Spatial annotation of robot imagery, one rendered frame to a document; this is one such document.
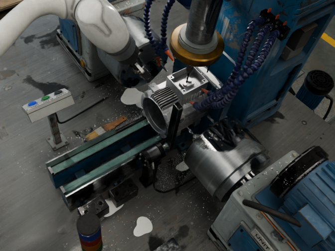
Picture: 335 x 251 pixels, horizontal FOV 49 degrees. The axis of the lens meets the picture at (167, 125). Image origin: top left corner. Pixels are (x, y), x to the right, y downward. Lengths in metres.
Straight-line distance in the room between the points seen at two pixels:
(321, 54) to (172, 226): 2.52
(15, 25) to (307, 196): 0.85
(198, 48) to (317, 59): 2.41
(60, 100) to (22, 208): 0.43
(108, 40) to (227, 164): 0.53
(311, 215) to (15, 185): 1.06
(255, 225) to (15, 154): 0.98
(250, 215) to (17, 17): 0.83
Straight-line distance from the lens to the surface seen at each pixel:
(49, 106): 1.38
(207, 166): 1.23
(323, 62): 3.51
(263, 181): 1.18
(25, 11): 1.04
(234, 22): 1.37
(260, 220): 1.13
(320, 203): 1.01
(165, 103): 1.33
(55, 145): 1.59
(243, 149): 1.21
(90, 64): 1.70
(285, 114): 1.86
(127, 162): 1.39
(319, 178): 1.03
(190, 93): 1.35
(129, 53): 1.08
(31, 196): 1.51
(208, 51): 1.19
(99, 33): 0.97
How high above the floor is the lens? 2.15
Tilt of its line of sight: 55 degrees down
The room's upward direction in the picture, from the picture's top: 12 degrees clockwise
